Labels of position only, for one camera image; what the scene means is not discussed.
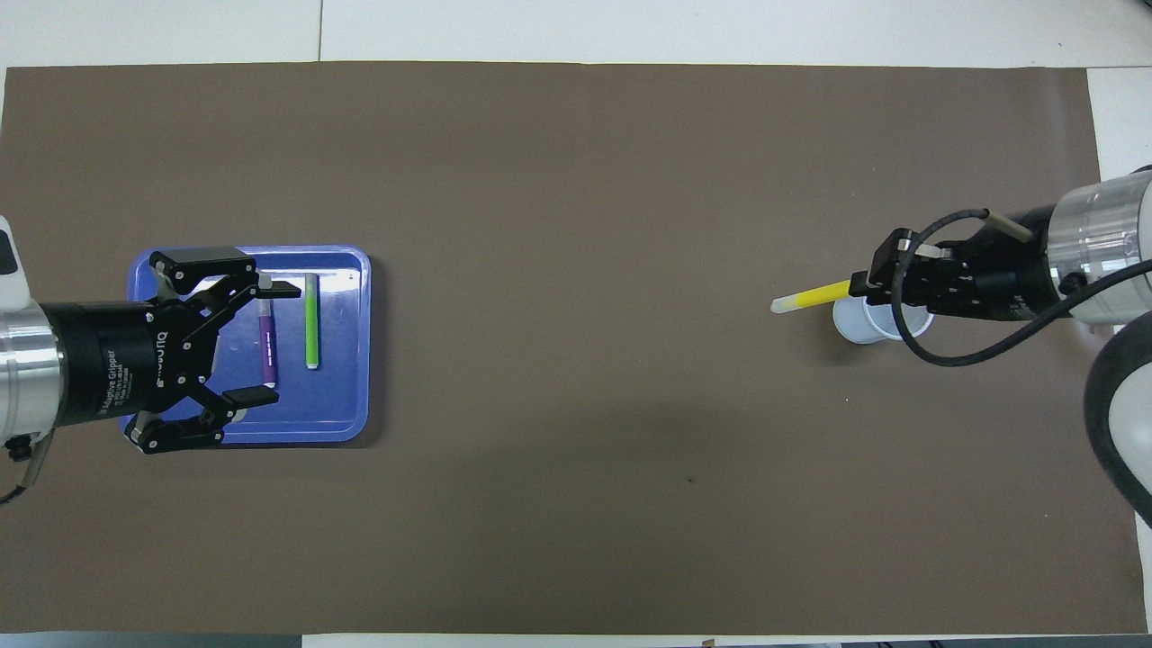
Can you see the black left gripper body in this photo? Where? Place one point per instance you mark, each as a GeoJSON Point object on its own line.
{"type": "Point", "coordinates": [117, 360]}

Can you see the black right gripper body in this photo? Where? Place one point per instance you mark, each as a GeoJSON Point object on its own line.
{"type": "Point", "coordinates": [999, 274]}

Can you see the yellow highlighter pen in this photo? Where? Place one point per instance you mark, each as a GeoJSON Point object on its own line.
{"type": "Point", "coordinates": [814, 296]}

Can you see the purple highlighter pen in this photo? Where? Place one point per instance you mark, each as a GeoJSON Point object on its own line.
{"type": "Point", "coordinates": [267, 346]}

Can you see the green highlighter pen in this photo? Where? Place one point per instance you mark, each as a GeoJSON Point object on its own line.
{"type": "Point", "coordinates": [312, 324]}

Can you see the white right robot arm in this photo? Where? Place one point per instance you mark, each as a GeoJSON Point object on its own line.
{"type": "Point", "coordinates": [1102, 225]}

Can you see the blue plastic tray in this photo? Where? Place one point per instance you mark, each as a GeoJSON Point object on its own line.
{"type": "Point", "coordinates": [342, 405]}

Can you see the translucent blue mesh pen cup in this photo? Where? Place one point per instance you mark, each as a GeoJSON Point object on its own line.
{"type": "Point", "coordinates": [855, 326]}

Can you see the brown table mat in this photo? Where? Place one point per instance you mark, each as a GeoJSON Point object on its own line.
{"type": "Point", "coordinates": [576, 180]}

